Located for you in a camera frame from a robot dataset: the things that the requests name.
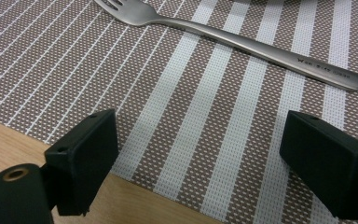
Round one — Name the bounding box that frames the silver metal fork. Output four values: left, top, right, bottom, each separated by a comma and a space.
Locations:
93, 0, 358, 92

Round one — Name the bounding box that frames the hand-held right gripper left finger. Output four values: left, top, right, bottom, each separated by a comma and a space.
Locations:
44, 108, 120, 217

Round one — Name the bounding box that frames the brown white striped woven placemat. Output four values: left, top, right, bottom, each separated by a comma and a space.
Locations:
0, 0, 358, 224

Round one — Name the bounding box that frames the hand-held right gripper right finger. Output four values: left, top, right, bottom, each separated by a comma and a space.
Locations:
279, 109, 358, 221

